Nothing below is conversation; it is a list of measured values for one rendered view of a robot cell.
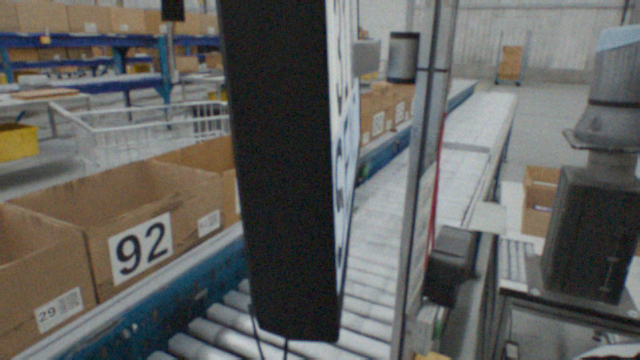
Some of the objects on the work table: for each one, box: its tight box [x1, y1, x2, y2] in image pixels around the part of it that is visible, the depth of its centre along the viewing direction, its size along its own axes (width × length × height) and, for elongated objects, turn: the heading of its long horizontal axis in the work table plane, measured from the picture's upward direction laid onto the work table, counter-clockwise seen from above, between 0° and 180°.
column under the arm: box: [524, 165, 640, 323], centre depth 112 cm, size 26×26×33 cm
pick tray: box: [522, 165, 560, 195], centre depth 179 cm, size 28×38×10 cm
